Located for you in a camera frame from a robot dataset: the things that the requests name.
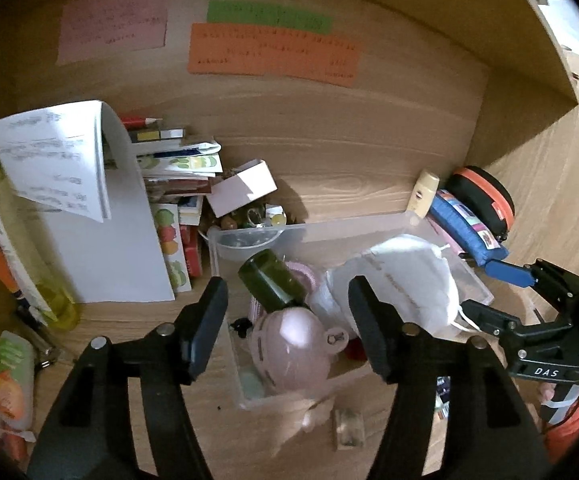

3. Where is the fruit print book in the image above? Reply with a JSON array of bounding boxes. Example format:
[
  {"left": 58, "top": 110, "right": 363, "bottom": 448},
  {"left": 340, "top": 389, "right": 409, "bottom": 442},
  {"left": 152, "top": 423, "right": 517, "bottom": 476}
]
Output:
[{"left": 150, "top": 202, "right": 193, "bottom": 294}]

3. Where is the dark green glass bottle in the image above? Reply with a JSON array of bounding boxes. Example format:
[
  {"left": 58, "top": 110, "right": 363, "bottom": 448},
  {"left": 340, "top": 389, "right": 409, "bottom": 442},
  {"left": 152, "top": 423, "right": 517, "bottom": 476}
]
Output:
[{"left": 238, "top": 249, "right": 311, "bottom": 312}]

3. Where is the white face mask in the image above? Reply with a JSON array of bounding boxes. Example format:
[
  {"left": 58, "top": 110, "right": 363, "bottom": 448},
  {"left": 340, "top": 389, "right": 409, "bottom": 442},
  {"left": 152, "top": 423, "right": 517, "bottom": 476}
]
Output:
[{"left": 352, "top": 234, "right": 481, "bottom": 339}]

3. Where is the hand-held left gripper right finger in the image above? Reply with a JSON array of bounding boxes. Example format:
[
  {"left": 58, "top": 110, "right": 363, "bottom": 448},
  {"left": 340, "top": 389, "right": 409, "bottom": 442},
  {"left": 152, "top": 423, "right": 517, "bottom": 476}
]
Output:
[{"left": 348, "top": 275, "right": 545, "bottom": 480}]

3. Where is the red pouch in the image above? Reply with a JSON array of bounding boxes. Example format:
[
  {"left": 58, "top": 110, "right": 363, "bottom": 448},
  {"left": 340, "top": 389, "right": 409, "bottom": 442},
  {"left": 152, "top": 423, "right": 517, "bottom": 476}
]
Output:
[{"left": 344, "top": 340, "right": 371, "bottom": 362}]

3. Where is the pink round case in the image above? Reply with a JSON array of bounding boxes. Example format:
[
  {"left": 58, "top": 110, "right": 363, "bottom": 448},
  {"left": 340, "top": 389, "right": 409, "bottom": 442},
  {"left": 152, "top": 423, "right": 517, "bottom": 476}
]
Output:
[{"left": 248, "top": 307, "right": 350, "bottom": 397}]

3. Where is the small clear plastic packet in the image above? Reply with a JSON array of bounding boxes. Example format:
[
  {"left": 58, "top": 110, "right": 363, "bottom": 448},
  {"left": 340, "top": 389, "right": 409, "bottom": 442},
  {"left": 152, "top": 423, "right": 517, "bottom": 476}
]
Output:
[{"left": 334, "top": 407, "right": 366, "bottom": 449}]

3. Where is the white folded paper sheet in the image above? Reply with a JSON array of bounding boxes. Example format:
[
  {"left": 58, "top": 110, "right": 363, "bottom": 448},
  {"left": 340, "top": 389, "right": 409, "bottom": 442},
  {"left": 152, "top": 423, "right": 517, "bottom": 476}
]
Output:
[{"left": 44, "top": 102, "right": 176, "bottom": 306}]

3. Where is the clear bowl with trinkets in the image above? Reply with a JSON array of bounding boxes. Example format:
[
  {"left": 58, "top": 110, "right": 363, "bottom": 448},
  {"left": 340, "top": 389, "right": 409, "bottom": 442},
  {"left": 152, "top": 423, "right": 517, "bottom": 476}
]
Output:
[{"left": 208, "top": 225, "right": 286, "bottom": 262}]

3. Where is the pile of small trinkets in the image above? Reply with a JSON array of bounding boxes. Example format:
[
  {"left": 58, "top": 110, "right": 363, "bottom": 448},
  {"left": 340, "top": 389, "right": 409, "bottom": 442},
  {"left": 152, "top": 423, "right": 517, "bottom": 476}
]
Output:
[{"left": 209, "top": 202, "right": 301, "bottom": 234}]

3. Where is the green paper note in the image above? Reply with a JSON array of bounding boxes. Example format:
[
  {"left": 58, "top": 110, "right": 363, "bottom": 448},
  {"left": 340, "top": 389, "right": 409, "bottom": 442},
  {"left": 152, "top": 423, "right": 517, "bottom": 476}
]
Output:
[{"left": 206, "top": 0, "right": 335, "bottom": 34}]

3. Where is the pink paper note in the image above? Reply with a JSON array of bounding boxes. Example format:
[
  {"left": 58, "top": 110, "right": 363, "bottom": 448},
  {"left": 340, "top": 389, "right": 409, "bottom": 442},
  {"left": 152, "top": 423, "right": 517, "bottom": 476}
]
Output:
[{"left": 56, "top": 0, "right": 168, "bottom": 66}]

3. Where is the blue fabric pouch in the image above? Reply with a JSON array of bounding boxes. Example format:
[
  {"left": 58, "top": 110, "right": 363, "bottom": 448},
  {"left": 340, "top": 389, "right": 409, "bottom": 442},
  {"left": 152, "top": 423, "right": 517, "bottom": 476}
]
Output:
[{"left": 427, "top": 189, "right": 511, "bottom": 267}]

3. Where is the wooden desktop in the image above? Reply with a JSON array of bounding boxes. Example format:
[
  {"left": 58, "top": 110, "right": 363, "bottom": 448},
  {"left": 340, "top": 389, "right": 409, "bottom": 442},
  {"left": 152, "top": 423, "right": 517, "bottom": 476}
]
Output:
[{"left": 0, "top": 175, "right": 579, "bottom": 480}]

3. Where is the plastic white mask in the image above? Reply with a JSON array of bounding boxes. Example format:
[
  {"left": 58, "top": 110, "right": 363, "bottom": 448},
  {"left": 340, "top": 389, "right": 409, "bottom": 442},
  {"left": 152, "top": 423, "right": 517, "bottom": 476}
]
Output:
[{"left": 313, "top": 265, "right": 366, "bottom": 333}]

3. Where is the clear plastic storage box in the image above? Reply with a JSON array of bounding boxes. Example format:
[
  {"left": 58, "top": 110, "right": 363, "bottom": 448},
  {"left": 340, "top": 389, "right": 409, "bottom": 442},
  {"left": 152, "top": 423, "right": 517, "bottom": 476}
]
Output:
[{"left": 206, "top": 210, "right": 495, "bottom": 411}]

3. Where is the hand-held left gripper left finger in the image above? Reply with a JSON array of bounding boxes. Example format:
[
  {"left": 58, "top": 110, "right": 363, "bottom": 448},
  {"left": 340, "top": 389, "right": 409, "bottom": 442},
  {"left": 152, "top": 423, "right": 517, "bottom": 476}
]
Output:
[{"left": 26, "top": 276, "right": 230, "bottom": 480}]

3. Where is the orange green lotion tube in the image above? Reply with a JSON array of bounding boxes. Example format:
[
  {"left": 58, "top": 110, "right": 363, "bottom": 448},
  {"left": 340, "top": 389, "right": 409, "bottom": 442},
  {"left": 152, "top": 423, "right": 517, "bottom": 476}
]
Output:
[{"left": 0, "top": 330, "right": 38, "bottom": 442}]

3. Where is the orange black zip case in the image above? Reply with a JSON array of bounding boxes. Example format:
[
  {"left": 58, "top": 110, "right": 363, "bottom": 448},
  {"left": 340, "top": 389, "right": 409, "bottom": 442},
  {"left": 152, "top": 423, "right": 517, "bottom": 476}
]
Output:
[{"left": 444, "top": 166, "right": 517, "bottom": 242}]

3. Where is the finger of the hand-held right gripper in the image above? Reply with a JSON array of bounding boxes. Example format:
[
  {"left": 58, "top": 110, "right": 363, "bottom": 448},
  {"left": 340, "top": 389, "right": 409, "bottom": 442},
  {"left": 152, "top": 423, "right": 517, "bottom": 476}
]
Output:
[
  {"left": 462, "top": 299, "right": 523, "bottom": 342},
  {"left": 484, "top": 259, "right": 541, "bottom": 289}
]

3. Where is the orange paper note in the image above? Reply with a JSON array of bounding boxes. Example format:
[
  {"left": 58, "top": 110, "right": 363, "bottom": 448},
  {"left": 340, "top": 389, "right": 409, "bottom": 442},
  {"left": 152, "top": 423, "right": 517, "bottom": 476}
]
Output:
[{"left": 188, "top": 23, "right": 361, "bottom": 87}]

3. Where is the red marker pen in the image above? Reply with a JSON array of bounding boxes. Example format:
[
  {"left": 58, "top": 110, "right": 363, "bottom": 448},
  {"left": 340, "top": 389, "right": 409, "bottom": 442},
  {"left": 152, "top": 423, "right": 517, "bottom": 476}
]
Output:
[{"left": 119, "top": 116, "right": 163, "bottom": 129}]

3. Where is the cream lotion tube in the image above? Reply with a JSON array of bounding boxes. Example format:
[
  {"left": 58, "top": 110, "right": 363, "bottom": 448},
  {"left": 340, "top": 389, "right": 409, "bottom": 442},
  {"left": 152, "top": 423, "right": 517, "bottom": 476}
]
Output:
[{"left": 406, "top": 170, "right": 441, "bottom": 219}]

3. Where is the stack of books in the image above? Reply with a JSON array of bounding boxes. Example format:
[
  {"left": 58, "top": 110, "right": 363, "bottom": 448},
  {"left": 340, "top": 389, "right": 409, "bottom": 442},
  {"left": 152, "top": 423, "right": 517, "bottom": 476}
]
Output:
[{"left": 119, "top": 115, "right": 223, "bottom": 281}]

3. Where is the black metal tool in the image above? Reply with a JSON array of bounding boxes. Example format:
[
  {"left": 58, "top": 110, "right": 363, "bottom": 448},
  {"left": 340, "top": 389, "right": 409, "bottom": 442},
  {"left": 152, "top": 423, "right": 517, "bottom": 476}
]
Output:
[{"left": 16, "top": 304, "right": 66, "bottom": 372}]

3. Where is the green spray bottle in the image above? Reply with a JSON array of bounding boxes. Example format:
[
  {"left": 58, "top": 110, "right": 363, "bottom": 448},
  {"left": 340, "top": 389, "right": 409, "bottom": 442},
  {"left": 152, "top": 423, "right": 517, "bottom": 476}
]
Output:
[{"left": 0, "top": 125, "right": 81, "bottom": 332}]

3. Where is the small white box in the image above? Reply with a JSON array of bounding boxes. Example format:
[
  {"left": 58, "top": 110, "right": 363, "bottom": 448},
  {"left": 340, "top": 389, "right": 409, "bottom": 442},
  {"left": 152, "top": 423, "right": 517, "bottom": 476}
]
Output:
[{"left": 205, "top": 159, "right": 278, "bottom": 219}]

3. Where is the handwritten note paper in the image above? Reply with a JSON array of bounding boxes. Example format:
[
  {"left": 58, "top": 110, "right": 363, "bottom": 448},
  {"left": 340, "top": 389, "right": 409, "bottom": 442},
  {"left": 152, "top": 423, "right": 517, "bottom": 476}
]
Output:
[{"left": 0, "top": 100, "right": 113, "bottom": 224}]

